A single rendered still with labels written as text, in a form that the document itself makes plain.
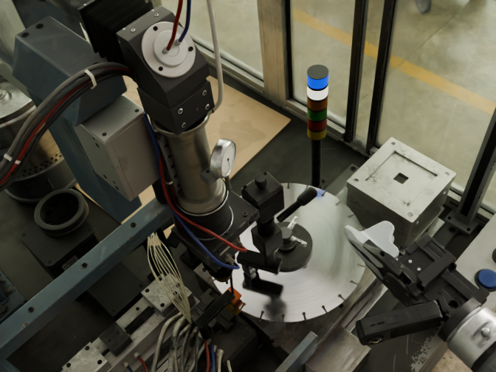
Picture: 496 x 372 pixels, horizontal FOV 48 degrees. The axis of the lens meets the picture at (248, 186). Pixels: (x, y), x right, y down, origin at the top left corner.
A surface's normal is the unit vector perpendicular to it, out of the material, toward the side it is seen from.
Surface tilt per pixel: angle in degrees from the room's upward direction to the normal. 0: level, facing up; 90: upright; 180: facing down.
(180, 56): 45
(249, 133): 0
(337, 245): 0
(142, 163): 90
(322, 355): 0
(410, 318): 10
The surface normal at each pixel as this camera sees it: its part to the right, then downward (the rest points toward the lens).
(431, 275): -0.22, -0.51
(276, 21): -0.69, 0.62
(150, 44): 0.44, -0.07
